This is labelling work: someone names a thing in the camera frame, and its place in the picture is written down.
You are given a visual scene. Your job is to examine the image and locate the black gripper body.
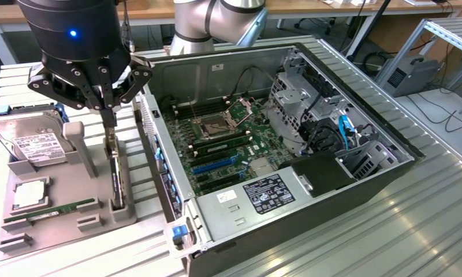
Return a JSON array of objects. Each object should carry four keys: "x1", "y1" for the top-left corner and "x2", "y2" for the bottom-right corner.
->
[{"x1": 17, "y1": 0, "x2": 132, "y2": 76}]

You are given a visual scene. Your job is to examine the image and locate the light blue case latch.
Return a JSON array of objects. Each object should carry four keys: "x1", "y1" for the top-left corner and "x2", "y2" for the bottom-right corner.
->
[{"x1": 170, "y1": 225, "x2": 188, "y2": 241}]

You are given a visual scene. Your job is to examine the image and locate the black wire bundle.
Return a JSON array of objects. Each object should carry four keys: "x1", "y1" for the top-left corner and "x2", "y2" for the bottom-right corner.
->
[{"x1": 298, "y1": 116, "x2": 343, "y2": 154}]

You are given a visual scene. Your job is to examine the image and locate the grey parts rack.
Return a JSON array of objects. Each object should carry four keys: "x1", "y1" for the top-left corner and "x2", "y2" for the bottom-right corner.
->
[{"x1": 0, "y1": 121, "x2": 139, "y2": 262}]

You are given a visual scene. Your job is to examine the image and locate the grey box with handle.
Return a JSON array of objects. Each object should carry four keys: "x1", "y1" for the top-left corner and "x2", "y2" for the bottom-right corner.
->
[{"x1": 384, "y1": 55, "x2": 444, "y2": 98}]

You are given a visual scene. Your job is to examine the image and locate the black graphics card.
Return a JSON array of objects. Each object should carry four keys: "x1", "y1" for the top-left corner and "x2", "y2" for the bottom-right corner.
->
[{"x1": 103, "y1": 126, "x2": 126, "y2": 211}]

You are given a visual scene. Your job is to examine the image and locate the silver disk bay cage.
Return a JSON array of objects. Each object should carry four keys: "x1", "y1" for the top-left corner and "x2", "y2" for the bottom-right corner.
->
[
  {"x1": 267, "y1": 47, "x2": 358, "y2": 151},
  {"x1": 335, "y1": 138, "x2": 414, "y2": 182}
]

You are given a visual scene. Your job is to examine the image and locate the thin locking lever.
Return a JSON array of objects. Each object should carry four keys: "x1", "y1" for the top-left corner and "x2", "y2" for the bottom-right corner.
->
[{"x1": 188, "y1": 97, "x2": 202, "y2": 124}]

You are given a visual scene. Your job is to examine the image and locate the green motherboard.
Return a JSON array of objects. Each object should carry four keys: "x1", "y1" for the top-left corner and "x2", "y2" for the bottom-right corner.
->
[{"x1": 159, "y1": 96, "x2": 298, "y2": 197}]

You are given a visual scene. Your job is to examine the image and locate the grey power supply unit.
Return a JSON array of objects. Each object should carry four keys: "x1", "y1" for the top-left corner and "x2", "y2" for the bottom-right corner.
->
[{"x1": 194, "y1": 166, "x2": 321, "y2": 242}]

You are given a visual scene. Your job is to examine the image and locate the blue expansion slot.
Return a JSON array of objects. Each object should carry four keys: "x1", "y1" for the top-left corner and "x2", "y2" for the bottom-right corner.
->
[{"x1": 191, "y1": 158, "x2": 238, "y2": 175}]

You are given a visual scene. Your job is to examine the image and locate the black plastic shroud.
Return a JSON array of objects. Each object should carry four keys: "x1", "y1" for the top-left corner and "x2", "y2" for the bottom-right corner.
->
[{"x1": 278, "y1": 151, "x2": 359, "y2": 199}]

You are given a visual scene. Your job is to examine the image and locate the green RAM stick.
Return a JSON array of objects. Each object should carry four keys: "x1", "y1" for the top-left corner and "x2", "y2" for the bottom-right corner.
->
[
  {"x1": 194, "y1": 134, "x2": 254, "y2": 154},
  {"x1": 3, "y1": 201, "x2": 96, "y2": 223}
]

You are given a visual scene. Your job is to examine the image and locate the silver chipset heatsink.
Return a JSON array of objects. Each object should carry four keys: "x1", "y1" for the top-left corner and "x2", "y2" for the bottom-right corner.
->
[{"x1": 249, "y1": 159, "x2": 275, "y2": 177}]

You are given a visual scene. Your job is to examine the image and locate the blue disk wire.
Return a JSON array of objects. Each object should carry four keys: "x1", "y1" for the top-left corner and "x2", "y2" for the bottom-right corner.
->
[{"x1": 335, "y1": 113, "x2": 358, "y2": 152}]

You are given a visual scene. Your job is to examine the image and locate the black office chair base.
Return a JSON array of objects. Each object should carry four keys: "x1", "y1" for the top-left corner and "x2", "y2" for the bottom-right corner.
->
[{"x1": 291, "y1": 16, "x2": 338, "y2": 38}]

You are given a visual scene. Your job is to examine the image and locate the CPU socket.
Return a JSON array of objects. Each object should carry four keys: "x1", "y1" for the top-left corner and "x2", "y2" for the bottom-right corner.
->
[{"x1": 194, "y1": 114, "x2": 237, "y2": 141}]

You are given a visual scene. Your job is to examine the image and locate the open black PC case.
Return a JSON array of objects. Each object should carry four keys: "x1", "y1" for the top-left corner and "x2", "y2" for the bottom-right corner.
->
[{"x1": 130, "y1": 42, "x2": 426, "y2": 277}]

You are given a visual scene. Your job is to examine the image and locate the silver hard disk drive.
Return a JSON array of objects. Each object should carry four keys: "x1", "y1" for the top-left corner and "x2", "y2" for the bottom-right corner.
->
[{"x1": 0, "y1": 110, "x2": 72, "y2": 169}]

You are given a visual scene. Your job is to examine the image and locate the black wire in case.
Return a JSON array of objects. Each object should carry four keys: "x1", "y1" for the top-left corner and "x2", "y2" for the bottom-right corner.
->
[{"x1": 233, "y1": 65, "x2": 279, "y2": 99}]

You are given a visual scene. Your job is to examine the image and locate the metal socket cover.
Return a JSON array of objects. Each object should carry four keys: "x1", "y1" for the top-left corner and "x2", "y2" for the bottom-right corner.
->
[{"x1": 223, "y1": 96, "x2": 255, "y2": 128}]

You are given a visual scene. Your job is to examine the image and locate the aluminium frame table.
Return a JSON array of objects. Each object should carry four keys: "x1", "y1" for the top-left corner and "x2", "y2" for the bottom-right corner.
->
[{"x1": 373, "y1": 16, "x2": 462, "y2": 90}]

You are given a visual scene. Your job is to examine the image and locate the silver CPU chip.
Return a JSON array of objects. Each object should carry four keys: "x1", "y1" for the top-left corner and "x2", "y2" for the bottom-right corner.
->
[{"x1": 12, "y1": 181, "x2": 49, "y2": 208}]

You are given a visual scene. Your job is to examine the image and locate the black slanted pole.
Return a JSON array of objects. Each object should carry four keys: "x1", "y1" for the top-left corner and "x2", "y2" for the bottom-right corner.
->
[{"x1": 346, "y1": 0, "x2": 393, "y2": 63}]

